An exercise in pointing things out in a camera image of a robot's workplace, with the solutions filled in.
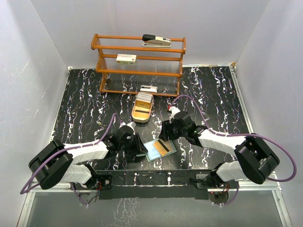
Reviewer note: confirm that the black grey stapler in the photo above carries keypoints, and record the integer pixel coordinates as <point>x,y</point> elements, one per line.
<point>155,41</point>

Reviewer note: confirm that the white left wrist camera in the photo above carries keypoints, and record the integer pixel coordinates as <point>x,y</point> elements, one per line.
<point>132,125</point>

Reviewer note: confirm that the wooden three-tier shelf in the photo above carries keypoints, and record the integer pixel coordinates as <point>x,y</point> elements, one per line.
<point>158,67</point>

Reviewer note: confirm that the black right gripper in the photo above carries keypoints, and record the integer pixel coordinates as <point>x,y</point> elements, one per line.
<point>166,133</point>

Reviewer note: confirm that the white red staples box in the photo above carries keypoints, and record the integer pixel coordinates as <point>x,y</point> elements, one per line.
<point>126,59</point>

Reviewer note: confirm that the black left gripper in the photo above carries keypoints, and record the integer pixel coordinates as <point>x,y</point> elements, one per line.
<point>138,148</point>

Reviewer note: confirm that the beige oval card tray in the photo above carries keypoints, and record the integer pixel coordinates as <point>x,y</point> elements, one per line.
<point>141,115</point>

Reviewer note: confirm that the brown gold credit card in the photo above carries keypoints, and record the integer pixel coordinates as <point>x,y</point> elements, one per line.
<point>163,147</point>

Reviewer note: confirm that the mint green card holder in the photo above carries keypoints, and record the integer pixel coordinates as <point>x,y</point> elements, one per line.
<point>152,154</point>

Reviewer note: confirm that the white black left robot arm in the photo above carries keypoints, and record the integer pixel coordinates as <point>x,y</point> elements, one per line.
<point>59,162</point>

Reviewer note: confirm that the black front base bar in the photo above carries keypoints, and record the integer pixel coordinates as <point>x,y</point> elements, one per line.
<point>152,184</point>

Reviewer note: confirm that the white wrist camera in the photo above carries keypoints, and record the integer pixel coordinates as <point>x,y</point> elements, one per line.
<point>132,125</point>
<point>172,110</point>

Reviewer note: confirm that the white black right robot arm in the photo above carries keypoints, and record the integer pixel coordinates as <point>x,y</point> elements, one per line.
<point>255,160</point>

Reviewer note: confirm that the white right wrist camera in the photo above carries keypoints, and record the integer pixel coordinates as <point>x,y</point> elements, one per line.
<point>172,110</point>

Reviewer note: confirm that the stack of credit cards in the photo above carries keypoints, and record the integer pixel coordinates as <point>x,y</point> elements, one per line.
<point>144,100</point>

